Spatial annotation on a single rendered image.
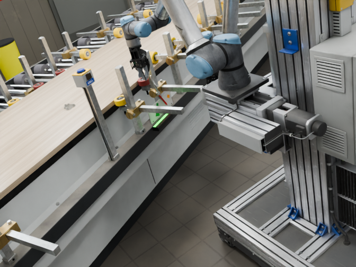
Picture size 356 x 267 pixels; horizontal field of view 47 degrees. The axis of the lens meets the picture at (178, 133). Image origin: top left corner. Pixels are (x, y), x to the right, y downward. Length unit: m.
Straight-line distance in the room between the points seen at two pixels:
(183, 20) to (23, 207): 1.18
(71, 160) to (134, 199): 0.66
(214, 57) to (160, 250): 1.36
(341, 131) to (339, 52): 0.32
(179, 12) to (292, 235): 1.26
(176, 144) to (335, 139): 1.63
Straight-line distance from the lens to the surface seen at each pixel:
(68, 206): 2.07
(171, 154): 3.11
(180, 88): 2.47
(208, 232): 2.67
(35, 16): 7.25
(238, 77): 1.86
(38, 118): 2.59
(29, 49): 7.27
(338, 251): 2.20
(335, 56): 1.59
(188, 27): 1.76
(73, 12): 7.39
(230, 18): 2.08
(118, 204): 2.69
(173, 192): 3.05
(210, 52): 1.74
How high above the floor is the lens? 1.84
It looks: 30 degrees down
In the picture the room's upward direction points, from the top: 16 degrees counter-clockwise
